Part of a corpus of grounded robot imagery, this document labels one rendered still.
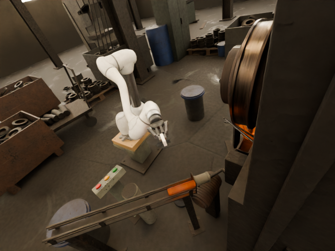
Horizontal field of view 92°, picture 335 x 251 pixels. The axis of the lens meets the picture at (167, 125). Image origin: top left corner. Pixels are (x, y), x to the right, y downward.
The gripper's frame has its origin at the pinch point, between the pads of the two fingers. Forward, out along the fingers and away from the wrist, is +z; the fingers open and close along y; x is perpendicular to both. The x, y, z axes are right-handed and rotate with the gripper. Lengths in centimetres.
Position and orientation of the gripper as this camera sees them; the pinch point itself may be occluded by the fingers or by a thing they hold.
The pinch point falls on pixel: (163, 139)
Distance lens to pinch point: 80.4
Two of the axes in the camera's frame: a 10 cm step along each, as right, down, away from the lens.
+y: -9.3, 3.5, -0.7
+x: -2.5, -7.8, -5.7
